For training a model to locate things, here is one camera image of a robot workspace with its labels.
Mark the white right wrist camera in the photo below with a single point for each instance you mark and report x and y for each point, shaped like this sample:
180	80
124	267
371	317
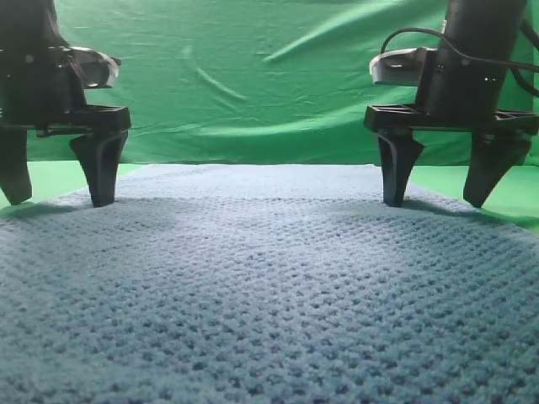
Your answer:
399	67

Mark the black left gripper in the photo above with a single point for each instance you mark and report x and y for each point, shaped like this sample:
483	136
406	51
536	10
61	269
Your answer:
40	90

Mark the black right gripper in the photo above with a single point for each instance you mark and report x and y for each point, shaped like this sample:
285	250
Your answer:
459	90

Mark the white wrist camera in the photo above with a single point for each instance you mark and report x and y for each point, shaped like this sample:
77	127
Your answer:
94	68
399	67

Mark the blue waffle-weave towel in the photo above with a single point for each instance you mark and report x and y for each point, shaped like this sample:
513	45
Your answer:
265	284

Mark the green backdrop cloth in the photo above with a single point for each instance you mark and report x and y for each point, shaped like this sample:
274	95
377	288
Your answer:
248	81

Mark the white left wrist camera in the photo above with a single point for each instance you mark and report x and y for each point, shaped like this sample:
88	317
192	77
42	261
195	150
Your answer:
94	68

